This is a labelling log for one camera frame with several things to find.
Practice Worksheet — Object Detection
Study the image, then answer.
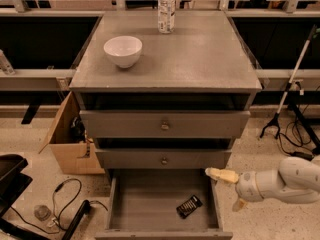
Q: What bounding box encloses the grey drawer cabinet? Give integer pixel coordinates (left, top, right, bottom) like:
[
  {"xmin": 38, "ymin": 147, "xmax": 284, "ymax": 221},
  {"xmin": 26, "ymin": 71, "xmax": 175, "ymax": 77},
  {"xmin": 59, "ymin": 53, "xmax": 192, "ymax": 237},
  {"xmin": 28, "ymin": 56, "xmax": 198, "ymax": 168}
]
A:
[{"xmin": 68, "ymin": 9, "xmax": 263, "ymax": 182}]

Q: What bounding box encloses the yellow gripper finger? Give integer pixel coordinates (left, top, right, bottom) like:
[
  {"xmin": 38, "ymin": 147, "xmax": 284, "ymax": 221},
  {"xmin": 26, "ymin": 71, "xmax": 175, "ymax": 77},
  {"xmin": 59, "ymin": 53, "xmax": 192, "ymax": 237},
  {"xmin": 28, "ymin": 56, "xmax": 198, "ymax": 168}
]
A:
[
  {"xmin": 205, "ymin": 167, "xmax": 239, "ymax": 184},
  {"xmin": 232, "ymin": 198, "xmax": 248, "ymax": 212}
]

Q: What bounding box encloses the black chair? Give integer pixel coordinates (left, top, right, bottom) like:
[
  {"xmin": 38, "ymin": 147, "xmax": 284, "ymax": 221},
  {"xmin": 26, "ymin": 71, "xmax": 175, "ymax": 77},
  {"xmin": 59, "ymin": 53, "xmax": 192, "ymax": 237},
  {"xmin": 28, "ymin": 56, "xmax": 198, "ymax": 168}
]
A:
[{"xmin": 0, "ymin": 153, "xmax": 92, "ymax": 240}]

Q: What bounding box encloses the clear plastic cup on floor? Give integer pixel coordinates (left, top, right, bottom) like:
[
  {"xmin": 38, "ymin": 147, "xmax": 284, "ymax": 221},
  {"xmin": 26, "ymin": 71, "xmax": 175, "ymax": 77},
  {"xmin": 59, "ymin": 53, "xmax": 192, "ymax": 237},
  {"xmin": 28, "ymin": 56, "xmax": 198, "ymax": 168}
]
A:
[{"xmin": 34, "ymin": 205, "xmax": 52, "ymax": 221}]

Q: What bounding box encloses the brown cardboard box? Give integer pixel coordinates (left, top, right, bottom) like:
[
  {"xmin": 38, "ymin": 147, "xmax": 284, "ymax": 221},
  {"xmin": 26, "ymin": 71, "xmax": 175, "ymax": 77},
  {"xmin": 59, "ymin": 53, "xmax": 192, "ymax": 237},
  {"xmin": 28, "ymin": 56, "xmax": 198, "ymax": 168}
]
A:
[{"xmin": 38, "ymin": 92, "xmax": 105, "ymax": 175}]

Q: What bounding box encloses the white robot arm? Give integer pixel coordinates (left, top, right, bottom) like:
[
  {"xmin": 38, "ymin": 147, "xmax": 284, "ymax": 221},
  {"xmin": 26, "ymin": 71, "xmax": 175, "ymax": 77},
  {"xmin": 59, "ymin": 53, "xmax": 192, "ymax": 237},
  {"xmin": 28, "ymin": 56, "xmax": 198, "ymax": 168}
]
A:
[{"xmin": 205, "ymin": 157, "xmax": 320, "ymax": 211}]

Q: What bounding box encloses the top grey drawer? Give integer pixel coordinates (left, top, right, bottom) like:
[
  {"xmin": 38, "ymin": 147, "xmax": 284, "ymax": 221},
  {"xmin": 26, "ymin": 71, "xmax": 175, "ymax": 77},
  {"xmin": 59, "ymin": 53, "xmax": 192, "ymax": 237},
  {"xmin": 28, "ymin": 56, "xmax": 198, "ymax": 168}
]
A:
[{"xmin": 80, "ymin": 110, "xmax": 250, "ymax": 139}]

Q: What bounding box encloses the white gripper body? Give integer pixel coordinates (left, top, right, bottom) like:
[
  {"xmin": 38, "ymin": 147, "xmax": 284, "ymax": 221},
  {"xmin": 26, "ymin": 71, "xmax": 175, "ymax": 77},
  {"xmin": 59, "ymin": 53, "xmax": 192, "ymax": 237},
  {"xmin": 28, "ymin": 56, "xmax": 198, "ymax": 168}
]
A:
[{"xmin": 235, "ymin": 169, "xmax": 282, "ymax": 202}]

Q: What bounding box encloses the middle grey drawer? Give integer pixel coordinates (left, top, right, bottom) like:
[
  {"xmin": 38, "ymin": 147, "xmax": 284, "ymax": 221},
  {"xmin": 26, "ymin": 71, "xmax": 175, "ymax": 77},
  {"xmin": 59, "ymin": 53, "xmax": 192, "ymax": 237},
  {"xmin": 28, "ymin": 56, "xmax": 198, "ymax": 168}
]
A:
[{"xmin": 96, "ymin": 149, "xmax": 231, "ymax": 169}]

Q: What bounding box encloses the clear plastic water bottle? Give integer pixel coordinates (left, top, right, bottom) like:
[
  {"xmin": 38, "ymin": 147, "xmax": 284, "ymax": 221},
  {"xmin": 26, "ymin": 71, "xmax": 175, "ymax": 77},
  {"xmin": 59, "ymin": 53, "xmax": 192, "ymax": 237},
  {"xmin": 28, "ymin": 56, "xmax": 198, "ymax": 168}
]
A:
[{"xmin": 158, "ymin": 0, "xmax": 176, "ymax": 34}]

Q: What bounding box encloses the white ceramic bowl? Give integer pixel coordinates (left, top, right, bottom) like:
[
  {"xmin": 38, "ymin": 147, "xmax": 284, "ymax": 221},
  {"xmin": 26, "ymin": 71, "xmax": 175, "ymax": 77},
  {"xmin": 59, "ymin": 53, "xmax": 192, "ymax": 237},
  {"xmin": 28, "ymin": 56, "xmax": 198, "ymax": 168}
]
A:
[{"xmin": 103, "ymin": 36, "xmax": 143, "ymax": 68}]

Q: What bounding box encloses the open bottom grey drawer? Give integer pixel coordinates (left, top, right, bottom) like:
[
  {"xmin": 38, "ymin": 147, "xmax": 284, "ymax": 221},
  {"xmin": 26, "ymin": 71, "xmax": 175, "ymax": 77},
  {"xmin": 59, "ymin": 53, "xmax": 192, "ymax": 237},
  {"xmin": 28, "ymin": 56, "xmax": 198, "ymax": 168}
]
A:
[{"xmin": 95, "ymin": 169, "xmax": 233, "ymax": 240}]

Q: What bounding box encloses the white pole black tripod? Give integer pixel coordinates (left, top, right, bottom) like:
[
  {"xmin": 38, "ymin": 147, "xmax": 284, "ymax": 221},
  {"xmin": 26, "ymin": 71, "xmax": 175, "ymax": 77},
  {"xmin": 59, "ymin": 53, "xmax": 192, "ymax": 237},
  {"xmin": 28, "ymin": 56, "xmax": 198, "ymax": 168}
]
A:
[{"xmin": 260, "ymin": 24, "xmax": 320, "ymax": 155}]

